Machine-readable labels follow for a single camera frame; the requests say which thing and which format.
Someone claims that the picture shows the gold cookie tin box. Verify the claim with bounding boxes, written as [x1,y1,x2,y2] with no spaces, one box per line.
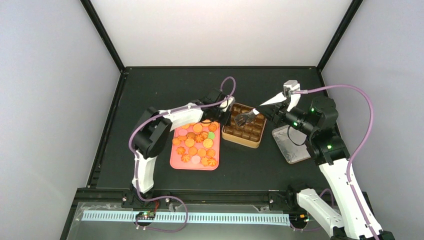
[221,103,267,149]

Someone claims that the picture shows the green round cookie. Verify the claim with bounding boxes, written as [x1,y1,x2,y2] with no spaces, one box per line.
[207,131,216,140]

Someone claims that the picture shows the pink round cookie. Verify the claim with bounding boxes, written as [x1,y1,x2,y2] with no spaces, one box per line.
[178,128,188,137]
[190,155,201,165]

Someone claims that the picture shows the pink plastic tray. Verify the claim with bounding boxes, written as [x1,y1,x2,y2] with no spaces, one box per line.
[169,120,221,171]

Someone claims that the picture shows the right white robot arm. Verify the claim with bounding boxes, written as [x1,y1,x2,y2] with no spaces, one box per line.
[234,90,395,240]

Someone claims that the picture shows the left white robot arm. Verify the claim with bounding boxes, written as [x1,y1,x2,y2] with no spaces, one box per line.
[128,89,235,196]

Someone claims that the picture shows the large round sugar cookie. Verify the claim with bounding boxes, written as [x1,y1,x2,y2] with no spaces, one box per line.
[202,138,214,149]

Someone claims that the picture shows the clear plastic tin lid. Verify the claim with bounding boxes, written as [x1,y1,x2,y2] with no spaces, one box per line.
[271,125,310,164]

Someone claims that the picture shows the orange swirl cookie bottom right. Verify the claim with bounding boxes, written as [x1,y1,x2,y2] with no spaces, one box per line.
[207,157,218,167]

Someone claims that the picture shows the orange swirl cookie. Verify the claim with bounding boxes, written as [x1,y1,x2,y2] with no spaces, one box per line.
[181,153,192,163]
[207,157,218,167]

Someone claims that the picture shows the orange swirl cookie bottom left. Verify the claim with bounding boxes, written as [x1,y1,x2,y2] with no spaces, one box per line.
[181,153,192,163]

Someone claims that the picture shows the right circuit board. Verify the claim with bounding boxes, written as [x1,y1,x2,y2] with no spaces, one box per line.
[289,214,310,223]

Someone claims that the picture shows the circuit board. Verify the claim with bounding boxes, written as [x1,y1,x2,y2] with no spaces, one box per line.
[135,211,156,221]
[289,214,310,223]

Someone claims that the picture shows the clear plastic sheet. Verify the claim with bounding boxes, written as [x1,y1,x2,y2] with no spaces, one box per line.
[67,202,329,240]

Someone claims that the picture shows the left circuit board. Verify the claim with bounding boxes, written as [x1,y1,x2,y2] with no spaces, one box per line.
[135,211,156,221]

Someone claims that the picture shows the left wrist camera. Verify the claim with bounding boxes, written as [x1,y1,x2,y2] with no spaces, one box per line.
[219,96,235,112]

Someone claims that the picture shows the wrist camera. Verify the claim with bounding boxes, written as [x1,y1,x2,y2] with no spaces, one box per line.
[219,96,235,112]
[283,80,301,112]

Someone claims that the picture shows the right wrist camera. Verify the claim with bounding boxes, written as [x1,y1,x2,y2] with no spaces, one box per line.
[283,80,301,112]

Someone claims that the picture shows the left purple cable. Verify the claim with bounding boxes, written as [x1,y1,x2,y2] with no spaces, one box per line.
[128,76,237,233]

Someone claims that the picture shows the purple cable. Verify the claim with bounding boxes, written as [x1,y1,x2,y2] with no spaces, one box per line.
[291,84,382,240]
[128,76,237,233]

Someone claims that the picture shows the white slotted cable rail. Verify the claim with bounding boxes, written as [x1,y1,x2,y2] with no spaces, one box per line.
[79,210,291,227]

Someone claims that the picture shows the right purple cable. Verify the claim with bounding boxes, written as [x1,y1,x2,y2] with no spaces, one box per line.
[291,84,382,240]

